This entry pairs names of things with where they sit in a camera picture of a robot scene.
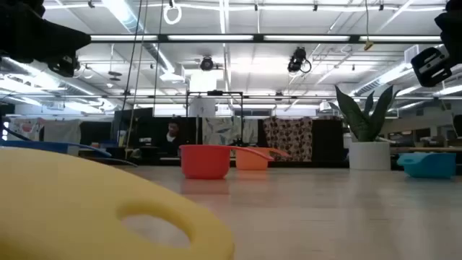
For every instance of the orange measuring cup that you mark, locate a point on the orange measuring cup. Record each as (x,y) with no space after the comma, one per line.
(250,160)

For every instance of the red measuring cup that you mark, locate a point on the red measuring cup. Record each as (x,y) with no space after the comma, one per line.
(204,162)

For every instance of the dark blue measuring cup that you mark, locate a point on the dark blue measuring cup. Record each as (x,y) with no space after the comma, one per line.
(108,159)

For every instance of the yellow measuring cup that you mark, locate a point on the yellow measuring cup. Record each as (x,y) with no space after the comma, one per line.
(72,202)

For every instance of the teal measuring cup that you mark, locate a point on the teal measuring cup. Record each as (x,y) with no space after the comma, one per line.
(429,166)

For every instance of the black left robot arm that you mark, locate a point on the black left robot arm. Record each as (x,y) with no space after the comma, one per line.
(29,36)

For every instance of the leaf print cloth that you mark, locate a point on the leaf print cloth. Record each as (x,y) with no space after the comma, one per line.
(223,131)

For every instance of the brown dotted cloth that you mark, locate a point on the brown dotted cloth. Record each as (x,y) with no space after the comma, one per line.
(288,139)

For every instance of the person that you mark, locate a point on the person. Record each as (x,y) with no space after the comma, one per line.
(173,139)

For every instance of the black partition panel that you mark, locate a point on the black partition panel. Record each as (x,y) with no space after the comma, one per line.
(326,141)

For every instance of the black overhead rig beam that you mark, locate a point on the black overhead rig beam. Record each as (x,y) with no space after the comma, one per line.
(258,37)

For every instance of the black monitor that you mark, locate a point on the black monitor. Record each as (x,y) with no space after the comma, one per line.
(133,122)

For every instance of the snake plant in white pot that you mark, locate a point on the snake plant in white pot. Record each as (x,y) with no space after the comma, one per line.
(368,155)

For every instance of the plain white cloth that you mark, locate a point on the plain white cloth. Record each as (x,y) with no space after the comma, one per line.
(63,131)

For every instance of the colourful print cloth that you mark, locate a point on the colourful print cloth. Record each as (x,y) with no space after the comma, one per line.
(25,128)

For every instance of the black metal stand frame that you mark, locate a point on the black metal stand frame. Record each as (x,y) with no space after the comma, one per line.
(214,92)

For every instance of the round black ceiling camera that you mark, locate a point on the round black ceiling camera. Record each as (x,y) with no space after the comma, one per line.
(206,64)

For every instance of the black table frame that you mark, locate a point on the black table frame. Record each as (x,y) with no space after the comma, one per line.
(307,164)

